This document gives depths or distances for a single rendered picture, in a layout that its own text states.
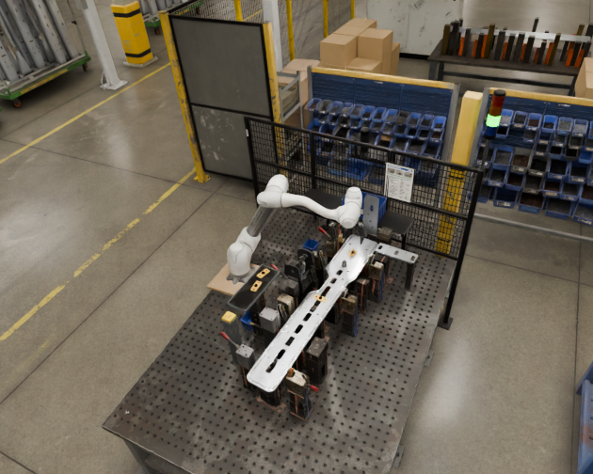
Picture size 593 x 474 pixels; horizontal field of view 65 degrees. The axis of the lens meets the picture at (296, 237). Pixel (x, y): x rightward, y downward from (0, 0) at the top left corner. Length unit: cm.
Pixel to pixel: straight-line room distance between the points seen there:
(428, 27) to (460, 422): 705
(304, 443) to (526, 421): 176
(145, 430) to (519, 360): 282
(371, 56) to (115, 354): 524
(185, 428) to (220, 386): 32
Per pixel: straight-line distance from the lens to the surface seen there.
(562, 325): 454
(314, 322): 286
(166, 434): 297
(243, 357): 270
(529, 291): 472
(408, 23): 928
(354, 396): 293
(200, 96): 540
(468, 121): 312
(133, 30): 1006
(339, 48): 695
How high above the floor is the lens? 323
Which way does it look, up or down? 41 degrees down
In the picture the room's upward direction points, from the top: 5 degrees counter-clockwise
